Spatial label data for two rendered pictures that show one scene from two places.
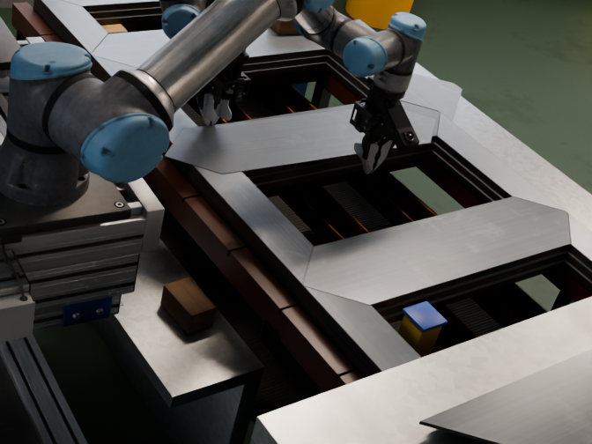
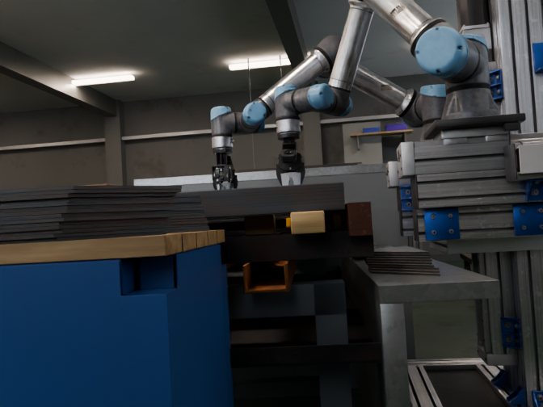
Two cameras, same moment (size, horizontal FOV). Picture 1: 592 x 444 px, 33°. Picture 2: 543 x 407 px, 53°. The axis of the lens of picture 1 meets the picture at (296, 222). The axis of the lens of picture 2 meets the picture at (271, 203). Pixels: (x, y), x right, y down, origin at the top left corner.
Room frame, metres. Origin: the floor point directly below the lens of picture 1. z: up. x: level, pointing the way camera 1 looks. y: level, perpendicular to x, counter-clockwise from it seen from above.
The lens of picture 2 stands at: (3.10, 1.44, 0.80)
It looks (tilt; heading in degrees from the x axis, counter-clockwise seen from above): 2 degrees up; 227
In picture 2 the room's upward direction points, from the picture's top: 3 degrees counter-clockwise
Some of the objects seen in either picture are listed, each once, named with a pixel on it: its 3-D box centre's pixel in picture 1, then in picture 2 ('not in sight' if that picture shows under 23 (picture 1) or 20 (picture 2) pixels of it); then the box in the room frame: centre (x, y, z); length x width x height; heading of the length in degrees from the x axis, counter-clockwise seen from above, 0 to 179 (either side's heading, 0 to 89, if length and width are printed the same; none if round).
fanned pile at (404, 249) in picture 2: not in sight; (393, 259); (2.08, 0.72, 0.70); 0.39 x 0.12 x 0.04; 43
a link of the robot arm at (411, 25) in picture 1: (402, 43); (222, 123); (1.89, -0.11, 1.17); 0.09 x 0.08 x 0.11; 148
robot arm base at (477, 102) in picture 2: not in sight; (469, 106); (1.68, 0.73, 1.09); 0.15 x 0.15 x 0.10
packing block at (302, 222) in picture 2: not in sight; (307, 222); (2.38, 0.76, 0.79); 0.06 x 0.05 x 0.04; 133
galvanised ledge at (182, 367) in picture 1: (70, 192); (386, 262); (1.80, 0.50, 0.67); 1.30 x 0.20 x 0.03; 43
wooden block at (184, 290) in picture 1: (188, 305); not in sight; (1.48, 0.16, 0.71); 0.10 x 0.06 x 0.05; 47
